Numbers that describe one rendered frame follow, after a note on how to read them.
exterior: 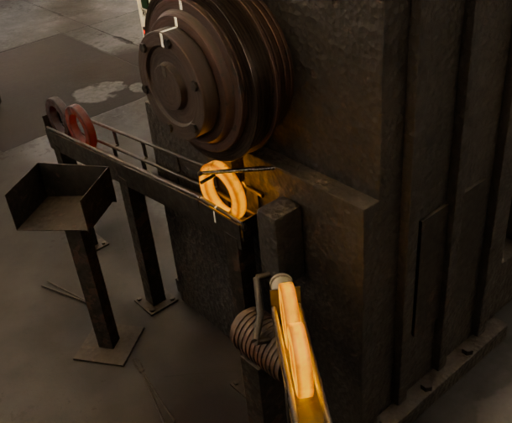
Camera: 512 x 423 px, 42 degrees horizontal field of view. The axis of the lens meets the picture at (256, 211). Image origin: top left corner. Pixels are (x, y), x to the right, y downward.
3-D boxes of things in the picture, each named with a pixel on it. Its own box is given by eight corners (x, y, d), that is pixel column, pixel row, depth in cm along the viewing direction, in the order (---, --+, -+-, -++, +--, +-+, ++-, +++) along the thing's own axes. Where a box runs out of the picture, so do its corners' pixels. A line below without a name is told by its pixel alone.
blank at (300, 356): (300, 306, 143) (284, 309, 143) (312, 353, 129) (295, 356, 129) (304, 362, 150) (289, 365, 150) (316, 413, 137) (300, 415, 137)
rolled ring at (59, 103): (60, 102, 258) (67, 99, 260) (40, 95, 272) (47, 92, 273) (73, 146, 267) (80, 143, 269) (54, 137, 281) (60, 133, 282)
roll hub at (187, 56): (162, 116, 186) (145, 16, 170) (225, 147, 167) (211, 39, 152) (145, 122, 183) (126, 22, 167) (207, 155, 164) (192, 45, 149)
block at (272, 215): (289, 262, 193) (284, 192, 180) (308, 274, 188) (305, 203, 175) (261, 279, 188) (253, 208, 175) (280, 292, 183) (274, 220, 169)
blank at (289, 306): (289, 268, 157) (275, 270, 157) (300, 307, 143) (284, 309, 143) (294, 321, 164) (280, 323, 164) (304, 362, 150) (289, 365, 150)
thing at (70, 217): (85, 320, 263) (37, 162, 223) (147, 328, 257) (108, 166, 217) (60, 357, 247) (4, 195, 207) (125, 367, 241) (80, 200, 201)
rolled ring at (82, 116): (80, 111, 245) (89, 107, 247) (60, 102, 258) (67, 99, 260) (94, 156, 254) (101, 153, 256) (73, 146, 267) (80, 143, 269)
